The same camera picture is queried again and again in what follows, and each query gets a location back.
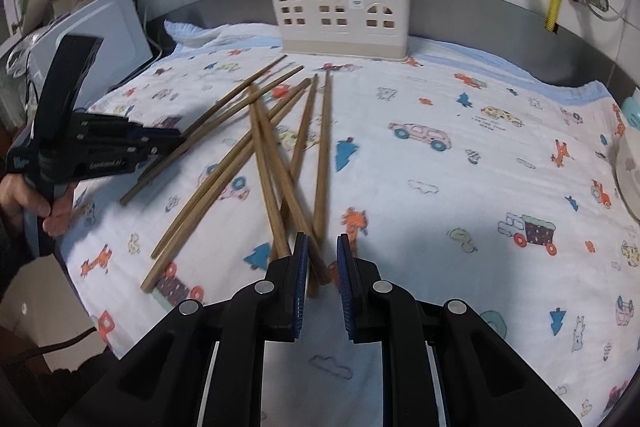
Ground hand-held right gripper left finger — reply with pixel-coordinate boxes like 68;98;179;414
57;232;311;427

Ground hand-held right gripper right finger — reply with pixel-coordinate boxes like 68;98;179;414
336;234;583;427

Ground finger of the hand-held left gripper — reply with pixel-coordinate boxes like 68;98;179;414
125;139;165;160
75;111;183;142

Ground bunch of wooden chopsticks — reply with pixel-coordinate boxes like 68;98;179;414
119;54;335;300

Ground cream plastic chopstick holder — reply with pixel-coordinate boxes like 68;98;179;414
264;0;412;62

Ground person's left hand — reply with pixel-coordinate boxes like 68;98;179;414
0;174;76;238

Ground white kitchen appliance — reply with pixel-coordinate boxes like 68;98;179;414
47;0;156;100

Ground white cartoon printed cloth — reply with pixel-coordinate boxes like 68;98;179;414
60;21;640;423

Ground white ceramic bowl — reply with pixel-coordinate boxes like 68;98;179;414
614;134;640;223

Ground teal plastic bottle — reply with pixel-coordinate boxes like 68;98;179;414
620;97;640;130

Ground white power cable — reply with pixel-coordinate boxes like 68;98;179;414
142;7;166;62

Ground black cable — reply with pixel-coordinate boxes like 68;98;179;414
0;327;98;363

